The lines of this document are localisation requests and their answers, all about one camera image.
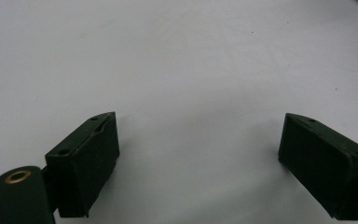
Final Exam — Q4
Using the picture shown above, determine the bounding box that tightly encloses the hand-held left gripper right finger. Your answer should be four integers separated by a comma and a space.
277, 112, 358, 221

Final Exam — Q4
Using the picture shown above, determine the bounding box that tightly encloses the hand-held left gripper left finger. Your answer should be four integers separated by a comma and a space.
45, 111, 121, 218

